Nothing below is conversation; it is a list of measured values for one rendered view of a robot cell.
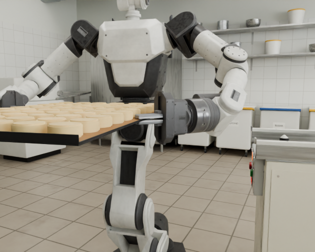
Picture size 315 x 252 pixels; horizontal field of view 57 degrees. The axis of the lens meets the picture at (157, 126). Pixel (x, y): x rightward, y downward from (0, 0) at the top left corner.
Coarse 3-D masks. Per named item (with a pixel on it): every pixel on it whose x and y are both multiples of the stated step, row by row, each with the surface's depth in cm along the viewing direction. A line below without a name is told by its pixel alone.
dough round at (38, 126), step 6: (30, 120) 46; (36, 120) 46; (12, 126) 42; (18, 126) 42; (24, 126) 42; (30, 126) 42; (36, 126) 43; (42, 126) 44; (36, 132) 43; (42, 132) 44
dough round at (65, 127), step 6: (48, 126) 41; (54, 126) 41; (60, 126) 41; (66, 126) 41; (72, 126) 41; (78, 126) 42; (48, 132) 42; (54, 132) 41; (60, 132) 41; (66, 132) 41; (72, 132) 41; (78, 132) 42
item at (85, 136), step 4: (152, 112) 82; (128, 120) 63; (132, 120) 63; (112, 124) 57; (116, 124) 57; (120, 124) 57; (124, 124) 57; (100, 128) 51; (104, 128) 51; (108, 128) 51; (112, 128) 51; (92, 132) 47; (96, 132) 47; (100, 132) 47; (84, 136) 43; (88, 136) 43; (92, 136) 43; (80, 140) 40
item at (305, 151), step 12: (264, 144) 95; (276, 144) 94; (288, 144) 93; (300, 144) 92; (312, 144) 91; (264, 156) 95; (276, 156) 94; (288, 156) 93; (300, 156) 92; (312, 156) 91
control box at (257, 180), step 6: (252, 144) 120; (252, 150) 115; (252, 156) 110; (252, 162) 111; (258, 162) 100; (252, 168) 107; (258, 168) 100; (252, 174) 106; (258, 174) 100; (252, 180) 107; (258, 180) 101; (252, 186) 107; (258, 186) 101; (258, 192) 101
